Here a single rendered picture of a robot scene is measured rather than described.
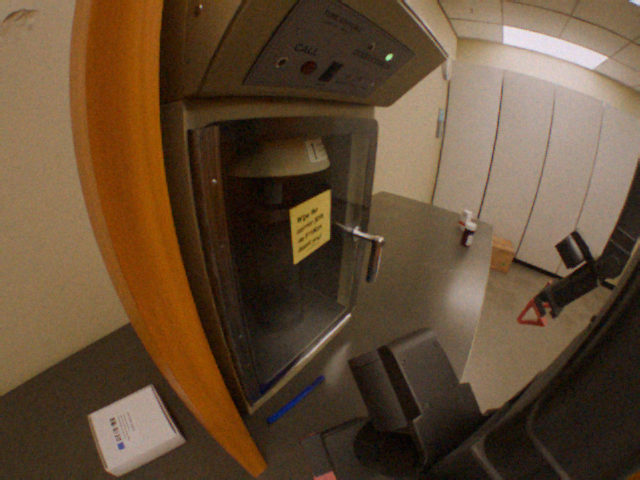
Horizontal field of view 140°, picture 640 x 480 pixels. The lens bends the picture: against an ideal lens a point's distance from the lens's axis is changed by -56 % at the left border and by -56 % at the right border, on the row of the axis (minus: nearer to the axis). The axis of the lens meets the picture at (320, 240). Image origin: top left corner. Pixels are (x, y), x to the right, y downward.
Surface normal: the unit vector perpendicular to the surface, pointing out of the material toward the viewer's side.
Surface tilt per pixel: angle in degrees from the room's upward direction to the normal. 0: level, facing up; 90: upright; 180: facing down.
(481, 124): 90
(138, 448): 0
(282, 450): 0
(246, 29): 135
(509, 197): 90
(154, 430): 0
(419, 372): 25
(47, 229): 90
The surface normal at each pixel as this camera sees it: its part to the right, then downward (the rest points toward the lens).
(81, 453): 0.04, -0.88
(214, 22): -0.61, 0.36
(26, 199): 0.80, 0.32
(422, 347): 0.22, -0.61
